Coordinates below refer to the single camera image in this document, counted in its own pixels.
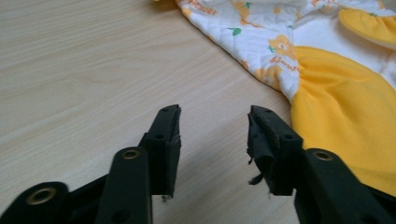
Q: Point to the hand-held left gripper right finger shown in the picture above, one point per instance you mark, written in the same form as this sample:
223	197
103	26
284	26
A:
274	149

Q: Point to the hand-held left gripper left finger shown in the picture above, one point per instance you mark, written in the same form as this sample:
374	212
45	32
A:
163	146

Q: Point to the yellow and white floral garment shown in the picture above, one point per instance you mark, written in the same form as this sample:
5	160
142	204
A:
336	93

